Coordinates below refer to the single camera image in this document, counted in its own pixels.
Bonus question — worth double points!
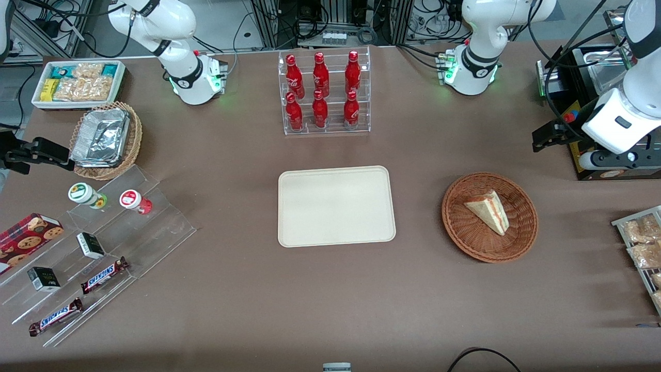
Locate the stacked aluminium foil trays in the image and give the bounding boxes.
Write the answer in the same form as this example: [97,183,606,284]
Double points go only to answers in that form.
[71,108,130,167]

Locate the red lid yogurt cup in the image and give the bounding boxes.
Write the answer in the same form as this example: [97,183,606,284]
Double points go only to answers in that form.
[120,190,153,215]

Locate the cream plastic tray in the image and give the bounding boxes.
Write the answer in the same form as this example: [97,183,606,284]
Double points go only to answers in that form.
[278,165,397,248]

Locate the clear acrylic stepped shelf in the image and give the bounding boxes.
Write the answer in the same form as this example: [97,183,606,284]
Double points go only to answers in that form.
[0,164,197,348]

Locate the triangular sandwich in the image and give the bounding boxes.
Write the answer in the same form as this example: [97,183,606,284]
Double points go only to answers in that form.
[464,190,510,237]

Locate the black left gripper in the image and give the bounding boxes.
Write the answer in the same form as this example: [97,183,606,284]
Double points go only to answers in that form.
[532,120,661,171]

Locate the green lid yogurt cup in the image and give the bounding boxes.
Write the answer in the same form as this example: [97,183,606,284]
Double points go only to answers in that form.
[68,182,108,209]

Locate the large clear cracker bag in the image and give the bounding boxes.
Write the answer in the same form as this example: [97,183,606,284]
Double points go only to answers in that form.
[53,76,113,102]

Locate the clear bag of pastries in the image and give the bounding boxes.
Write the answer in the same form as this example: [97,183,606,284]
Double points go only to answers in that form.
[622,214,661,244]
[627,242,661,270]

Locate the black cable loop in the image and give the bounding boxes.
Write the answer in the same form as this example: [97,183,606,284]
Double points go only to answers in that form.
[447,347,523,372]

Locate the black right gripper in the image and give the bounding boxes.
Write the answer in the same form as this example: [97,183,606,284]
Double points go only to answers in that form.
[0,132,76,175]

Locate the light tan wicker basket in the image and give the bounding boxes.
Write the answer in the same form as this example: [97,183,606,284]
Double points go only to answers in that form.
[70,102,143,181]

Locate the small clear cracker bag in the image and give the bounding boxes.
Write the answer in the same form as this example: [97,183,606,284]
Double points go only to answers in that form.
[72,63,104,80]

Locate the metal wire rack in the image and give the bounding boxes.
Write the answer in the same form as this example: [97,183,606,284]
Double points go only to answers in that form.
[611,206,661,316]

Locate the clear acrylic bottle rack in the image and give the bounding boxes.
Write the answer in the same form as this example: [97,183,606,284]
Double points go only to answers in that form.
[278,46,371,136]

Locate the white plastic snack bin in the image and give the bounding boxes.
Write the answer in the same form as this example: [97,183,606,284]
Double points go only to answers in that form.
[31,60,127,111]

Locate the Snickers chocolate bar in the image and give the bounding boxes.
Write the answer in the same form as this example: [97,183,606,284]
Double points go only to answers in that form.
[28,298,84,337]
[81,257,130,295]

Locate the black glass display case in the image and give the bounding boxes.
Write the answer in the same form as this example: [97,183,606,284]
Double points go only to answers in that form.
[534,9,661,181]

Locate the aluminium frame rack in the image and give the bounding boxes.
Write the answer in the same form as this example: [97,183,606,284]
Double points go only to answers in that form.
[250,0,414,50]

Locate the small black carton box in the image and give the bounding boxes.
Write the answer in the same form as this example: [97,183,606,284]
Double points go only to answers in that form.
[76,232,106,259]
[27,267,61,293]

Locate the round brown wicker basket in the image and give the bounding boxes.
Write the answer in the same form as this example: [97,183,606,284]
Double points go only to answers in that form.
[442,172,539,264]

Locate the red tartan cookie box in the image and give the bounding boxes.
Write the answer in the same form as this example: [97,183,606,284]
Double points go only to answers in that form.
[0,213,65,275]

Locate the red cola bottle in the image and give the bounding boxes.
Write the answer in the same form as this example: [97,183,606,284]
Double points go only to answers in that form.
[343,90,360,131]
[286,92,304,132]
[312,52,330,99]
[286,54,305,100]
[312,89,329,130]
[345,50,361,97]

